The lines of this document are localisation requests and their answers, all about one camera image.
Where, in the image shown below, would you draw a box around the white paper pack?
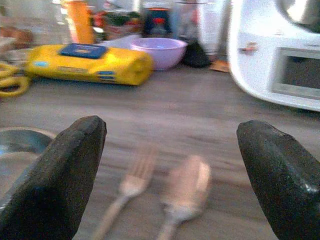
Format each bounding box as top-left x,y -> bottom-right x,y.
96,34 -> 141,50

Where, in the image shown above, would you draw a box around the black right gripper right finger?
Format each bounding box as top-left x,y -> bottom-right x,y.
236,119 -> 320,240

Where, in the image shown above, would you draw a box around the small orange box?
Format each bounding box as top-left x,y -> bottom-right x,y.
209,60 -> 230,74

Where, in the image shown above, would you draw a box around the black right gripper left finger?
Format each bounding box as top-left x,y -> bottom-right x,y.
0,115 -> 108,240

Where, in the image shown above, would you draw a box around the orange squeeze bottle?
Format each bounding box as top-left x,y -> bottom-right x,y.
65,0 -> 96,45

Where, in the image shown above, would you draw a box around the clear plastic bag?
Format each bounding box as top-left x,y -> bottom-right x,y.
172,1 -> 199,39

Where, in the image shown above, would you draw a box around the white kitchen cooking machine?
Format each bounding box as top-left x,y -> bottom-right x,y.
227,0 -> 320,112

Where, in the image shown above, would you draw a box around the small lilac plastic bowl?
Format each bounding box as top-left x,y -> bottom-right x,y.
129,37 -> 189,72

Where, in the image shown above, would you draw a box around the steel fork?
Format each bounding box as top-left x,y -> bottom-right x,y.
92,146 -> 160,240

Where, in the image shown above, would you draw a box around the green food packet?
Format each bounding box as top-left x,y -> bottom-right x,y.
104,11 -> 141,39

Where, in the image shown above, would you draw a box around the yellow kitchen wipes pack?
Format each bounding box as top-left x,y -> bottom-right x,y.
24,43 -> 154,87

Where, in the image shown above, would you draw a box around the small black cloth lump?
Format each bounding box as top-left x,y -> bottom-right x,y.
183,40 -> 212,69

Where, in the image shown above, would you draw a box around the yellow handled scissors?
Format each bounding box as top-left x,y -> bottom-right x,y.
0,62 -> 31,98

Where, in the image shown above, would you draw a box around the round steel plate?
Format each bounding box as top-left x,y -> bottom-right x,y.
0,126 -> 57,208

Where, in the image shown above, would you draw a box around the small dark red-capped bottle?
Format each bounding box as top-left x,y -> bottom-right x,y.
143,7 -> 174,38

